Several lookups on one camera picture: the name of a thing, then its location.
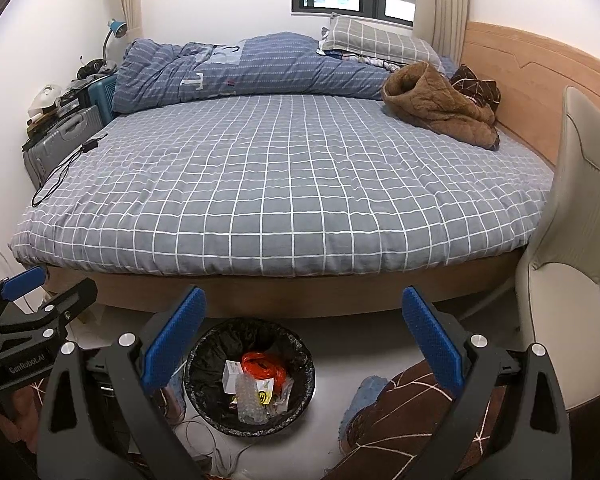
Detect wooden headboard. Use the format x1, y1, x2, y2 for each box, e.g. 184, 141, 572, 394
457, 20, 600, 166

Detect teal suitcase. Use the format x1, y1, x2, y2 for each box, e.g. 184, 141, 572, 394
80, 75, 118, 126

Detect clear plastic packaging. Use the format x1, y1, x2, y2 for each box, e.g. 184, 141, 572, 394
234, 372, 271, 426

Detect brown patterned pants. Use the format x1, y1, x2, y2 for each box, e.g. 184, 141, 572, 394
325, 360, 531, 480

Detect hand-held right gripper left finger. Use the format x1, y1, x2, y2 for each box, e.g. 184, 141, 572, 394
36, 285, 207, 480

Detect white cardboard box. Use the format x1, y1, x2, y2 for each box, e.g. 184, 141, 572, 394
222, 359, 246, 393

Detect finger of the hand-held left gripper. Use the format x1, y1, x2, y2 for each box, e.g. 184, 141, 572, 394
0, 279, 99, 344
0, 266, 48, 321

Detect black cable with adapter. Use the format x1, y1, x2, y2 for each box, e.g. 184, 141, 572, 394
30, 132, 108, 208

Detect grey suitcase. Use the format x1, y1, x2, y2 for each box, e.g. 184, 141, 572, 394
22, 105, 106, 191

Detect blue desk lamp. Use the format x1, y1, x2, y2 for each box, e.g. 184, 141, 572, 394
100, 17, 129, 68

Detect bed with grey checked sheet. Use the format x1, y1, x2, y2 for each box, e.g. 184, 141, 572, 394
9, 92, 556, 318

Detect beige leather chair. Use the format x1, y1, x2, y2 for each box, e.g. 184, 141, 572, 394
460, 85, 600, 413

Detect grey checked pillow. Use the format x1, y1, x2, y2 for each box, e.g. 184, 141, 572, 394
322, 14, 443, 68

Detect thin pale cable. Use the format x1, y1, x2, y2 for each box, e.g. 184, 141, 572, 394
172, 417, 261, 478

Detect white round device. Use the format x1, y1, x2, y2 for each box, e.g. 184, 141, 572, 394
30, 84, 63, 111

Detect brown patterned pajama cloth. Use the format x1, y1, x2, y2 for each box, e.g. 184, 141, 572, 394
450, 64, 503, 116

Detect red plastic bag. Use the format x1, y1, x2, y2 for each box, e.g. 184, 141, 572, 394
241, 351, 287, 393

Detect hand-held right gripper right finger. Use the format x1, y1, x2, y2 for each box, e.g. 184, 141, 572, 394
401, 286, 571, 480

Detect brown fleece coat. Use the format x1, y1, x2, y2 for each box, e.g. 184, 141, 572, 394
381, 60, 501, 151

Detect yellow white snack packet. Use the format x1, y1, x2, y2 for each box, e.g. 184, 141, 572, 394
257, 377, 295, 413

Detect black trash bin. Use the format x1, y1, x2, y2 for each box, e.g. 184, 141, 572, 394
182, 317, 317, 438

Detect blue striped quilt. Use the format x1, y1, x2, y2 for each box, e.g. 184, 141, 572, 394
112, 31, 406, 115

